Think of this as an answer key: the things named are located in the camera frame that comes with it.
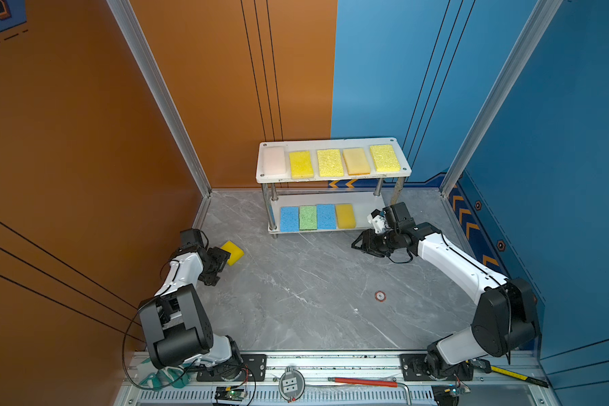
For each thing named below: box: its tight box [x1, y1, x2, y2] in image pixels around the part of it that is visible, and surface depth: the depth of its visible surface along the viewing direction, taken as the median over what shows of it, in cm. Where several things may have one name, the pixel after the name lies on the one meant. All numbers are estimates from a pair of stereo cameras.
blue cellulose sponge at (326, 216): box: [317, 203, 337, 230], surface depth 101 cm
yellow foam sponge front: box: [289, 150, 314, 180], surface depth 79 cm
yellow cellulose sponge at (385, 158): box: [370, 144, 401, 173], surface depth 82 cm
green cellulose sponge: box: [299, 205, 318, 231], surface depth 101 cm
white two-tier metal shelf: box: [255, 137, 412, 239], surface depth 84 cm
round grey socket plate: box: [278, 366, 306, 404], surface depth 68 cm
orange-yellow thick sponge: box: [343, 148, 371, 176], surface depth 81 cm
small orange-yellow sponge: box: [336, 203, 357, 230], surface depth 103 cm
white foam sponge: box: [263, 146, 287, 176], surface depth 81 cm
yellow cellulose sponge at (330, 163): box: [317, 148, 345, 178], surface depth 81 cm
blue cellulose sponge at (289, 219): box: [279, 206, 300, 233], surface depth 102 cm
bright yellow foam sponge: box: [220, 240, 245, 267], surface depth 100 cm
